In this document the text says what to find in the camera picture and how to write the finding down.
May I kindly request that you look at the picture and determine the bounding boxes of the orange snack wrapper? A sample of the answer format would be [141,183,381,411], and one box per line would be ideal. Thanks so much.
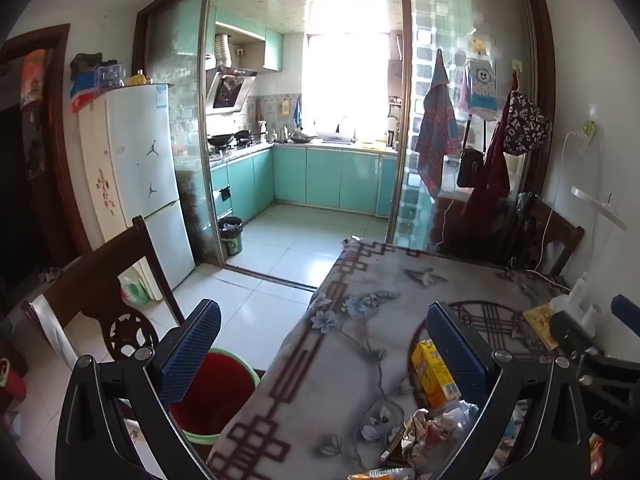
[347,466,416,480]

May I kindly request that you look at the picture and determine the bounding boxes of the yellow booklet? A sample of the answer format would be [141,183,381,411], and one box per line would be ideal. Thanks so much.
[522,302,561,352]

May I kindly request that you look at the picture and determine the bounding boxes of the white wall shelf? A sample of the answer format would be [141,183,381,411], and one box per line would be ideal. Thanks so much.
[571,186,628,232]

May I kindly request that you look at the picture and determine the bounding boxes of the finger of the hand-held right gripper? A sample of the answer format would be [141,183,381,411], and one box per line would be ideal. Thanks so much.
[612,294,640,330]
[550,310,640,383]

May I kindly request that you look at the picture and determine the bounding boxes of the black kitchen waste bin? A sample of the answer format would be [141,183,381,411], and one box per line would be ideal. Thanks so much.
[218,216,244,257]

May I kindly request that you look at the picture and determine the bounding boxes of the yellow juice carton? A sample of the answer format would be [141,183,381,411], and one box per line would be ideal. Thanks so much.
[411,339,461,410]

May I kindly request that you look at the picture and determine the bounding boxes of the black white patterned bag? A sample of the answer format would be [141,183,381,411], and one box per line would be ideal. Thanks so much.
[502,89,551,156]

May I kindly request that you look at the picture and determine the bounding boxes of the pile of crumpled wrappers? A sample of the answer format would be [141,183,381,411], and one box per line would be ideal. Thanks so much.
[381,409,432,465]

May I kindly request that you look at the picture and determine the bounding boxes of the white plastic cylinder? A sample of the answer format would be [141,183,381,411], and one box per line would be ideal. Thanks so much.
[582,304,606,333]

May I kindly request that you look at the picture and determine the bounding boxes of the kitchen window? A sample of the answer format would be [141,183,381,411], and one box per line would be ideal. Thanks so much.
[302,32,396,136]

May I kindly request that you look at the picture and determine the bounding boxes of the black range hood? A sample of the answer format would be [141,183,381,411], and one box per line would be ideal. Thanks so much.
[205,66,258,113]

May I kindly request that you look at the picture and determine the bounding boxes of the floral printed tablecloth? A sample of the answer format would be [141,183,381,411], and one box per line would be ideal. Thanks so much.
[206,239,640,480]

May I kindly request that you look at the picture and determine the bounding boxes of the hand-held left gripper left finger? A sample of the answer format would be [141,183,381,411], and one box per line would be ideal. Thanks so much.
[56,299,222,480]

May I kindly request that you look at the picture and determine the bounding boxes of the red bucket with green rim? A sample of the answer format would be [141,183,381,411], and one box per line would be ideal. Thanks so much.
[167,347,261,447]

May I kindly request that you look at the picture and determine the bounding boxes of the black shoulder bag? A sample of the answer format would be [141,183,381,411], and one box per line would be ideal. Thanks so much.
[456,120,485,188]

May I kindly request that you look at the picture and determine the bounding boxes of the red orange door hanging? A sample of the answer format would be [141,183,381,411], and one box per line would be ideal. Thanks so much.
[20,49,51,110]

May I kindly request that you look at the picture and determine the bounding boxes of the blue white cartoon hanging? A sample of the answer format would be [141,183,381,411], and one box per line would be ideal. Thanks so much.
[465,57,499,121]

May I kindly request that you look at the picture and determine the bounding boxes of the teal upper kitchen cabinets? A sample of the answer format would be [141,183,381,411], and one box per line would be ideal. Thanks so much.
[205,7,286,72]

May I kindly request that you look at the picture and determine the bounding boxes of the clear blue plastic box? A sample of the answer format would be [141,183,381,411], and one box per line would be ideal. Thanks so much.
[95,62,125,88]

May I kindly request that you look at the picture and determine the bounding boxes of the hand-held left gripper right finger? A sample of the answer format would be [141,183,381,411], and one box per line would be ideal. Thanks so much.
[426,301,591,480]

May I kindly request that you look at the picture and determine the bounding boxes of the cling film box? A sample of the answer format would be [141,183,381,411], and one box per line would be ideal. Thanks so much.
[27,295,78,361]

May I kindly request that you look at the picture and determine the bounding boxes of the black cloth bundle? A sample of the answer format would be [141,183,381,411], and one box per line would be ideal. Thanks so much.
[70,52,103,81]

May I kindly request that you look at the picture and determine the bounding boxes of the teal lower kitchen cabinets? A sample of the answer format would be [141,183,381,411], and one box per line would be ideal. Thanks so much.
[209,142,401,218]

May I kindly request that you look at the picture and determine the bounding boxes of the glass sliding door panel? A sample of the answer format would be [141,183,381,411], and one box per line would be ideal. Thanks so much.
[147,0,211,266]
[400,0,531,256]

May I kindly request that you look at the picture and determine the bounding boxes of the dark red hanging garment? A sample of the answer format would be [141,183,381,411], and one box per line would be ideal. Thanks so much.
[460,90,513,221]

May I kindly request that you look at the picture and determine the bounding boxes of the teal kitchen cabinets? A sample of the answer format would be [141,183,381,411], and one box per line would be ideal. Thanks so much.
[209,142,401,218]
[205,7,286,72]

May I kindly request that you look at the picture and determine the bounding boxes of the plaid hanging apron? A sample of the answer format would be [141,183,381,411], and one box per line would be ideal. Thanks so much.
[414,49,458,198]

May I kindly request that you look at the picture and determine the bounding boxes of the white charger with cable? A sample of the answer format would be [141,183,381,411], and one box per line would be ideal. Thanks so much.
[535,119,598,271]

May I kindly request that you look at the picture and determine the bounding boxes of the green detergent bottle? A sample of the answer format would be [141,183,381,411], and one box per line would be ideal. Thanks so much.
[120,267,150,307]

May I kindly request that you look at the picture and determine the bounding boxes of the white refrigerator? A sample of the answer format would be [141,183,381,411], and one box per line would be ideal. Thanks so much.
[79,82,197,291]

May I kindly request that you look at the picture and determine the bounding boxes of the dark carved wooden chair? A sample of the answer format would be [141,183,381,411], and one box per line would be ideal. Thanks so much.
[20,215,186,361]

